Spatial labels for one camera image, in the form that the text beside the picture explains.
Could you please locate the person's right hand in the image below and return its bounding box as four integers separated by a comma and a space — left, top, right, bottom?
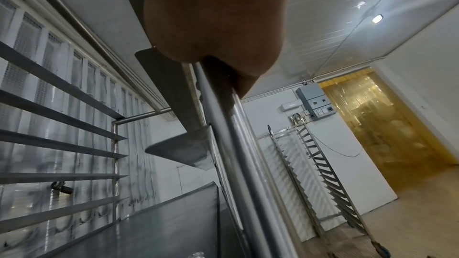
142, 0, 297, 100

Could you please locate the steel tray rack trolley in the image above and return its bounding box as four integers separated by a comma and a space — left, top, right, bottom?
0, 0, 304, 258

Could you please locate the grey electrical box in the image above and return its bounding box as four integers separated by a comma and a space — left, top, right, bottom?
295, 83, 338, 122

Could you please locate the white ceiling conduit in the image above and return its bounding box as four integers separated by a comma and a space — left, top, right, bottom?
311, 0, 424, 83

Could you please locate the clear strip curtain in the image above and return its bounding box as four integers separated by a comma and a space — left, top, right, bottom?
0, 0, 160, 258

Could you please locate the empty steel rack trolley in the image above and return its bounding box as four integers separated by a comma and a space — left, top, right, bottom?
267, 122, 391, 258

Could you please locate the yellow strip curtain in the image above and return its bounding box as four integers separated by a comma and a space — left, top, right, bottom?
318, 66, 459, 195

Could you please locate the dark metal baking tray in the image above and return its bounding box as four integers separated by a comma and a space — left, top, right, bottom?
46, 181, 248, 258

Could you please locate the dark metal latch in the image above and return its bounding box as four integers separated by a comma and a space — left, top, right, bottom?
50, 181, 75, 195

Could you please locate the steel curtain rail pipe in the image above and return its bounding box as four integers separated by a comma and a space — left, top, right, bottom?
17, 0, 174, 121

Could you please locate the thin hanging cable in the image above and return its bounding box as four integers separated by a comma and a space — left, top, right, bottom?
292, 113, 361, 158

